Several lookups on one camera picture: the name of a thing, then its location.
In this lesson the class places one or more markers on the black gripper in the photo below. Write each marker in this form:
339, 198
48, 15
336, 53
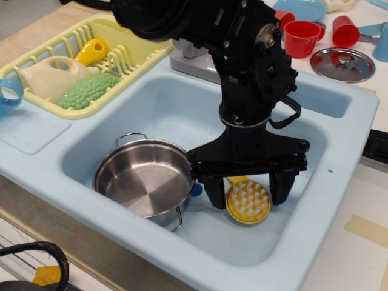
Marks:
249, 152

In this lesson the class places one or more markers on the yellow round dish brush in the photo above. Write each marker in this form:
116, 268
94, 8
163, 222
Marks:
247, 201

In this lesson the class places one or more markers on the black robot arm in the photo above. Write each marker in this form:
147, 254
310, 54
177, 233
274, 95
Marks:
244, 41

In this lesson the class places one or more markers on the stainless steel pot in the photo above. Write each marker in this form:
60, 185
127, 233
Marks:
150, 177

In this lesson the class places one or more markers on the steel pot lid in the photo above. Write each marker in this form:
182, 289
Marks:
342, 64

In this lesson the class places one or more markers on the beige masking tape strip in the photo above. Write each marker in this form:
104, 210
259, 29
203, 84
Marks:
368, 230

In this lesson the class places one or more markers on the light blue toy sink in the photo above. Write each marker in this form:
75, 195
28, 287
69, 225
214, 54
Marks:
54, 159

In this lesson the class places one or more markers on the grey toy faucet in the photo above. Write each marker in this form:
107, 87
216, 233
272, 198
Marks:
186, 58

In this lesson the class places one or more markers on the black object right edge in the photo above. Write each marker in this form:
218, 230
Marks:
376, 146

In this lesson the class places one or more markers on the red toy mug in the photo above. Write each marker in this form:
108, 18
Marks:
301, 37

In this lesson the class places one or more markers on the red toy cup lying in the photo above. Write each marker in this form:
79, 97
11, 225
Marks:
284, 18

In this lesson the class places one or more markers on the red toy cup right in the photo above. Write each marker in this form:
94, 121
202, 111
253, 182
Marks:
345, 32

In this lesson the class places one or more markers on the light blue plate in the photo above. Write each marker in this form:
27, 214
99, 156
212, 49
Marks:
303, 10

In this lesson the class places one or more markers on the blue cup at right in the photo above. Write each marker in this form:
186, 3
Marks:
380, 52

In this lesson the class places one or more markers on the blue cup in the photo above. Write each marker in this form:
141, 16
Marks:
11, 95
380, 52

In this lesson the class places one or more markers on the green bumpy toy vegetable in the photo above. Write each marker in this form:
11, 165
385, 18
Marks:
89, 89

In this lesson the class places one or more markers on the cream toy item top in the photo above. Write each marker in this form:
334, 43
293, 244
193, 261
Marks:
337, 5

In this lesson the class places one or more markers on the yellow dish drying rack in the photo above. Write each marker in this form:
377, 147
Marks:
128, 57

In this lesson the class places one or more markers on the yellow tape piece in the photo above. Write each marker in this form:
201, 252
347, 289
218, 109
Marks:
47, 275

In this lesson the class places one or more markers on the cream toy jug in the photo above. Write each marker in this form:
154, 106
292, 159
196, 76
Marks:
52, 77

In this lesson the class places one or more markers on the blue cup at left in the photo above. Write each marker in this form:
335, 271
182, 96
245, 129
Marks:
11, 95

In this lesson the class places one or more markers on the wooden board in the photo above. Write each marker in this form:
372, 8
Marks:
27, 24

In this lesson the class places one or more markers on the blue handled utensil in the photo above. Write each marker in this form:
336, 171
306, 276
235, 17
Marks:
371, 33

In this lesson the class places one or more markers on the orange yellow toy handle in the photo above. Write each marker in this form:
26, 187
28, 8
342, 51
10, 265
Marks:
92, 51

